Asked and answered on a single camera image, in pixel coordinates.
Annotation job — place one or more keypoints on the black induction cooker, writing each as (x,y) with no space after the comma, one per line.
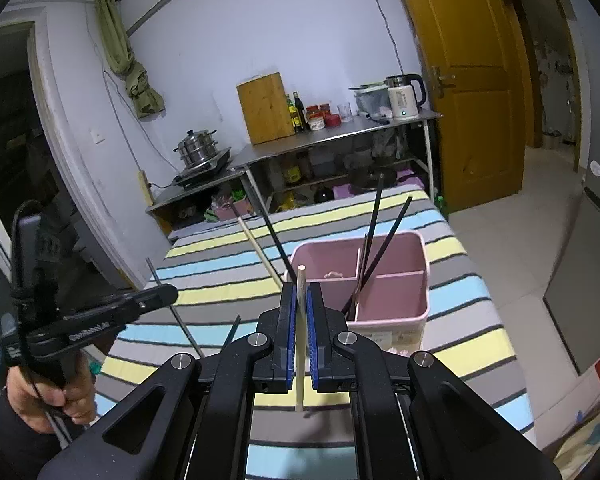
(205,167)

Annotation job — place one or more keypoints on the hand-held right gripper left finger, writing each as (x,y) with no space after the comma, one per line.
(290,330)

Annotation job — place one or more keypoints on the black pan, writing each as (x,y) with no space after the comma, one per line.
(372,180)

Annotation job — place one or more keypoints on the steel steamer pot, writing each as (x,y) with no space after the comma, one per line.
(196,147)

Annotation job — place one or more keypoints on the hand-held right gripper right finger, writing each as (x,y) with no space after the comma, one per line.
(314,340)

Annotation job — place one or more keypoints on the pink plastic basket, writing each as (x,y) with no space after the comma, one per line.
(395,300)

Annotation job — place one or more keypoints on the dark oil bottle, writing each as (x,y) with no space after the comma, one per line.
(300,115)

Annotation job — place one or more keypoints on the yellow wooden door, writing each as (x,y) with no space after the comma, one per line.
(465,110)

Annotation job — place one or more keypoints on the white wall switch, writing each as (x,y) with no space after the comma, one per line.
(98,137)

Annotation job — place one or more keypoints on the white door frame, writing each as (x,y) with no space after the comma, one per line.
(65,125)

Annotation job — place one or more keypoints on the grey metal chopstick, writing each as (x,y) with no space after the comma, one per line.
(362,260)

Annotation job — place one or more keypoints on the small red lid jar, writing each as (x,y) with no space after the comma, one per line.
(324,109)

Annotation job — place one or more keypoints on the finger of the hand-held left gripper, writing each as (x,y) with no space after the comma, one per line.
(150,300)

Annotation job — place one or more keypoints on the red round container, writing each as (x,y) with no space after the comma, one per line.
(333,121)

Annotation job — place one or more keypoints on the green plastic bottle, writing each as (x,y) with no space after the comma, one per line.
(440,206)

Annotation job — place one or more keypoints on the metal shelf table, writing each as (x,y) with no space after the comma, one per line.
(330,135)

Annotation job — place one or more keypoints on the glass cup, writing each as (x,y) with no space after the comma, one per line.
(345,114)

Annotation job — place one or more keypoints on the yellow label bottle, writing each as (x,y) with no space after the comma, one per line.
(291,117)

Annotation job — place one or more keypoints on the grey cabinet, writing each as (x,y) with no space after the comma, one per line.
(580,285)

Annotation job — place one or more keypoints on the large red lid jar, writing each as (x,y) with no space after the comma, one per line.
(316,120)

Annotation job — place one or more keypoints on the striped tablecloth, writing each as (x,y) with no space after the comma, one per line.
(220,280)

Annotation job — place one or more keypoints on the person's left hand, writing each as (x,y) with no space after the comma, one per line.
(25,395)

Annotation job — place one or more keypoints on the grey plastic container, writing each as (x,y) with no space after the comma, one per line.
(370,100)

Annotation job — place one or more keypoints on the white electric kettle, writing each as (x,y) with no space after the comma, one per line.
(402,102)

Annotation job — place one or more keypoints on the wooden cutting board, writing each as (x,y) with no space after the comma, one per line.
(265,110)

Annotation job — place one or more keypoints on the green hanging cloth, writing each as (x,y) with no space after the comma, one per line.
(130,80)

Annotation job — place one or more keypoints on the low metal table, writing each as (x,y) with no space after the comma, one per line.
(190,192)

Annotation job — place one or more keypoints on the wooden chopstick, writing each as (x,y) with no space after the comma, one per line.
(260,255)
(300,280)

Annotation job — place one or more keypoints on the beige power strip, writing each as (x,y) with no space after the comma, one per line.
(143,187)

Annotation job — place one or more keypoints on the person's left forearm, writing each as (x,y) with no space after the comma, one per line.
(5,450)

